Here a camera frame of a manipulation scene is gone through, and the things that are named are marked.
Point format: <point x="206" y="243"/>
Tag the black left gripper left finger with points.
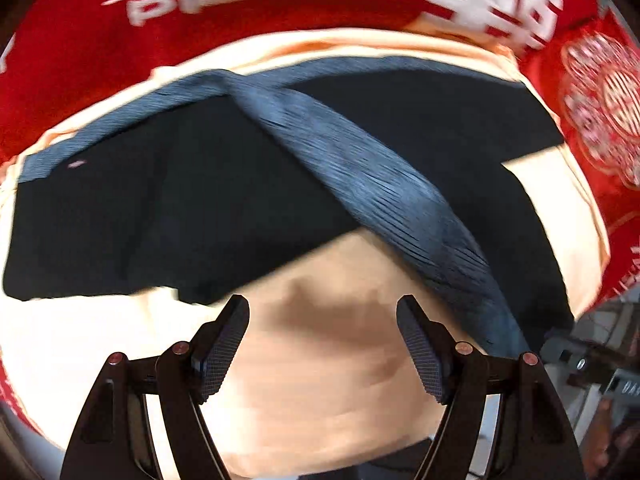
<point x="112" y="438"/>

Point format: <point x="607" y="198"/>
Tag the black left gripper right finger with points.
<point x="533" y="438"/>

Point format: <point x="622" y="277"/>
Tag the black pants with blue waistband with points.
<point x="217" y="179"/>

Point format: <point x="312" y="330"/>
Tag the peach cloth cover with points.
<point x="322" y="377"/>

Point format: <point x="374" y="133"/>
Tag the red blanket with white characters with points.
<point x="61" y="56"/>

